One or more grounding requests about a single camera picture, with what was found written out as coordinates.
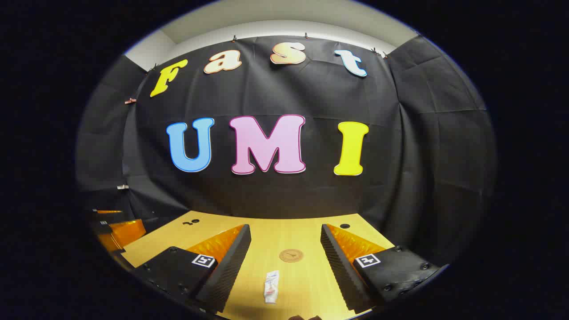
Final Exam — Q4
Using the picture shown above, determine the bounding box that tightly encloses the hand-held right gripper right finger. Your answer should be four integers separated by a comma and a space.
320, 224, 445, 314

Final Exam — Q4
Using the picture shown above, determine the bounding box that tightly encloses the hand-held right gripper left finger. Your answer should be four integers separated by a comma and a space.
133, 224, 252, 314

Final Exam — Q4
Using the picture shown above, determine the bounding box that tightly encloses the white toothpaste tube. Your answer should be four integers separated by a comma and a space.
264, 270, 280, 304

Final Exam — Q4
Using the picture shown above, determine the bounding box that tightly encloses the wooden desktop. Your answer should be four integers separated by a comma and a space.
121, 211, 396, 320

